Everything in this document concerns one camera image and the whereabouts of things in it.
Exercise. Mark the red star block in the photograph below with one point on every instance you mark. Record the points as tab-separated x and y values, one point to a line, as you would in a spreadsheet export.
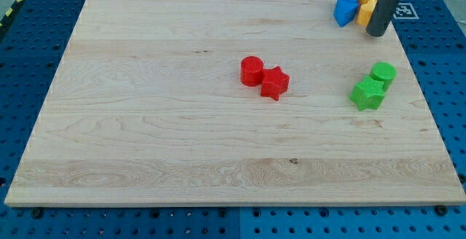
274	83

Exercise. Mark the yellow angular block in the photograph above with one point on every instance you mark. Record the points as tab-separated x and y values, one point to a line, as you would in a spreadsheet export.
365	11

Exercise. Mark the light wooden board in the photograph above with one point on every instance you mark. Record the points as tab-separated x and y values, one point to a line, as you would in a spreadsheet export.
146	109

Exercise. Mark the green cylinder block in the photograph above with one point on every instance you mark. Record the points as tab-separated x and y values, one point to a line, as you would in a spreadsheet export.
383	72

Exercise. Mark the blue angular block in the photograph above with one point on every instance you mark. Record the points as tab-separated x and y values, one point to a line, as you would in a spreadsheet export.
345	11

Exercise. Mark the red cylinder block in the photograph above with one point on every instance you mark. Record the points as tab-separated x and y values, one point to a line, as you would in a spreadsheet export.
251	68

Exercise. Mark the dark grey cylindrical pointer rod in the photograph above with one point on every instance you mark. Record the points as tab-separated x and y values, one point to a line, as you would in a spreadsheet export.
381	17

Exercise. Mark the yellow black hazard tape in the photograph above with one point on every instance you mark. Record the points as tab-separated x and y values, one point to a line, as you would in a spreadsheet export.
11	13

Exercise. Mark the white fiducial marker tag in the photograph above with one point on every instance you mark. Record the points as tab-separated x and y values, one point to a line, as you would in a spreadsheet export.
405	11

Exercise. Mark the green star block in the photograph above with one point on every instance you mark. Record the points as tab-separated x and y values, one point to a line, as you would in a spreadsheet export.
367	94

